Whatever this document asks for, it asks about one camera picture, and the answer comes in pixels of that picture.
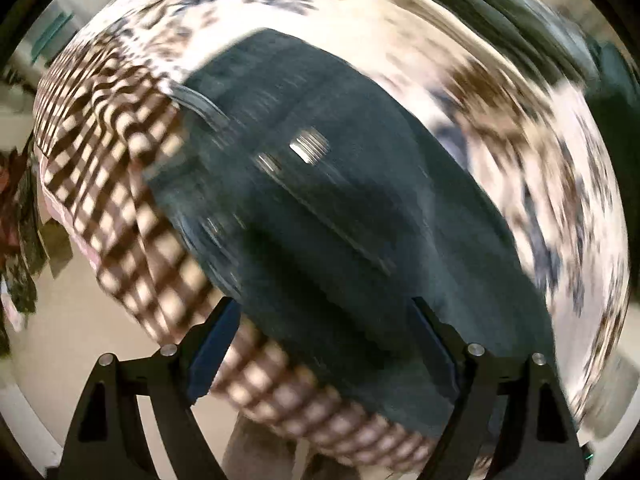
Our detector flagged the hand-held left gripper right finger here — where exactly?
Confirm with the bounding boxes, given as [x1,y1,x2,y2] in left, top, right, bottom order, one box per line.
[411,296,587,480]

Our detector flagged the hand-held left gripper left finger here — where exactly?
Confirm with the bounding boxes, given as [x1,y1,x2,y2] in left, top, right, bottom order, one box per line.
[58,296,243,480]

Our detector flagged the dark blue jeans pants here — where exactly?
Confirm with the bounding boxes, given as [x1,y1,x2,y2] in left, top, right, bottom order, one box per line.
[142,28,556,438]

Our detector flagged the brown checkered blanket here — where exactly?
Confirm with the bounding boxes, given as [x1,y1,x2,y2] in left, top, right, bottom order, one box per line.
[32,35,493,478]

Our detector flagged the floral printed bedsheet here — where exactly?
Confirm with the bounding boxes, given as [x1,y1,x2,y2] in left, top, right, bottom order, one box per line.
[75,0,632,441]

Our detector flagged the dark green cloth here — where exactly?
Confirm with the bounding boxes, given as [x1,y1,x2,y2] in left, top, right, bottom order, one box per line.
[395,0,640,306]

